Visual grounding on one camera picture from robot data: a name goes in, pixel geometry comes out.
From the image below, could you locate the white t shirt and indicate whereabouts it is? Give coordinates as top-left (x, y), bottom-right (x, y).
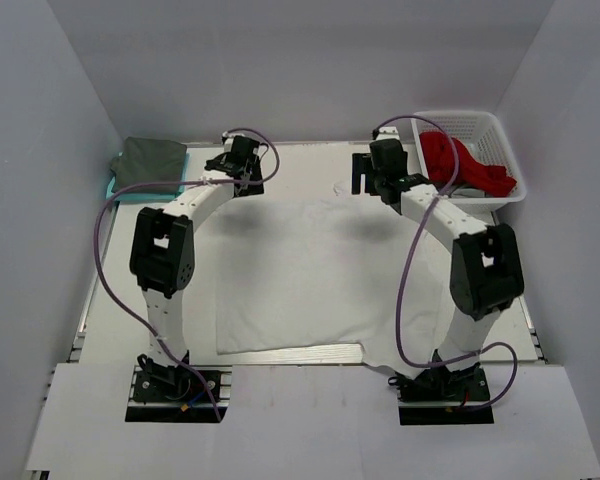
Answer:
top-left (209, 195), bottom-right (453, 376)

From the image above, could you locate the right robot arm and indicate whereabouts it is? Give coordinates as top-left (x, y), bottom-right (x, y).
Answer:
top-left (351, 153), bottom-right (524, 399)

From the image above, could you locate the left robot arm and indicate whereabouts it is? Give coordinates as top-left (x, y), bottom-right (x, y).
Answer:
top-left (130, 146), bottom-right (264, 399)

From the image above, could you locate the grey t shirt in basket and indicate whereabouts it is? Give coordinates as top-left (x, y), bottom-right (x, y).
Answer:
top-left (448, 184), bottom-right (492, 200)

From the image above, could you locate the folded olive green t shirt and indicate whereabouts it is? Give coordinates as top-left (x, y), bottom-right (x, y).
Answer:
top-left (110, 137), bottom-right (187, 195)

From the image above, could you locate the red t shirt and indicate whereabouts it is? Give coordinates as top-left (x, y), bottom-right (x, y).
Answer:
top-left (419, 131), bottom-right (517, 197)

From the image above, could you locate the white plastic basket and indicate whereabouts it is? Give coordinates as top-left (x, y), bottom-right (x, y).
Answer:
top-left (416, 110), bottom-right (527, 215)

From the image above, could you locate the folded teal t shirt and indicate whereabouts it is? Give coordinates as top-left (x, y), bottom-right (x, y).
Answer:
top-left (105, 151), bottom-right (190, 204)

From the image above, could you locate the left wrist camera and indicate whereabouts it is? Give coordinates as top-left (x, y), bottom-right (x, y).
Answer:
top-left (222, 132), bottom-right (262, 164)

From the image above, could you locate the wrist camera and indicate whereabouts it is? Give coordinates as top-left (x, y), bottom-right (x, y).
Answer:
top-left (222, 132), bottom-right (262, 164)
top-left (369, 126), bottom-right (408, 178)

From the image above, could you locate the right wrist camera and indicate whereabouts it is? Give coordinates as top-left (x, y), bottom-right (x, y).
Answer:
top-left (369, 126), bottom-right (408, 178)

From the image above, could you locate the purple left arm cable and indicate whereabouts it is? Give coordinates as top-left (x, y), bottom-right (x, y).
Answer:
top-left (93, 128), bottom-right (281, 424)

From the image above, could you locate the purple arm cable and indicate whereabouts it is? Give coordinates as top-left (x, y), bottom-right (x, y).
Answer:
top-left (93, 128), bottom-right (281, 424)
top-left (374, 115), bottom-right (520, 412)

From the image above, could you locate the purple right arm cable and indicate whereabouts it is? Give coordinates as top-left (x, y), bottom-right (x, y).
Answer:
top-left (374, 115), bottom-right (520, 412)

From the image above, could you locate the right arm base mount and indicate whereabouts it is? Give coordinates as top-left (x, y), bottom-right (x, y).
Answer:
top-left (388, 364), bottom-right (494, 426)

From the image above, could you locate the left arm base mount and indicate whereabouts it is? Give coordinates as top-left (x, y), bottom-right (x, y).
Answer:
top-left (125, 354), bottom-right (232, 424)

